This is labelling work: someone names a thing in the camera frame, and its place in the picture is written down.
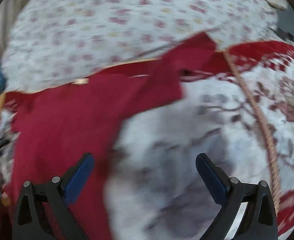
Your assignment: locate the white floral bed sheet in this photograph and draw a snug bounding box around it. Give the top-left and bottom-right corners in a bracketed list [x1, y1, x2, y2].
[1, 0, 280, 93]

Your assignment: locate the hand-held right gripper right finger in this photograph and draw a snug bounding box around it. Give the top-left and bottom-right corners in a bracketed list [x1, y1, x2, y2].
[195, 152, 279, 240]

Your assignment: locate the dark red small garment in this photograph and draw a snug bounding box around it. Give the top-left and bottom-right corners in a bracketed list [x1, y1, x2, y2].
[3, 32, 217, 240]

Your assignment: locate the plush floral blanket red border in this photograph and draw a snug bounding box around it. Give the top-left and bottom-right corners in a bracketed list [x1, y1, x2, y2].
[0, 40, 294, 240]

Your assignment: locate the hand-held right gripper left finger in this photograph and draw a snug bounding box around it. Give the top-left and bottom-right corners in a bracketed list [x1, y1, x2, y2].
[11, 152, 95, 240]

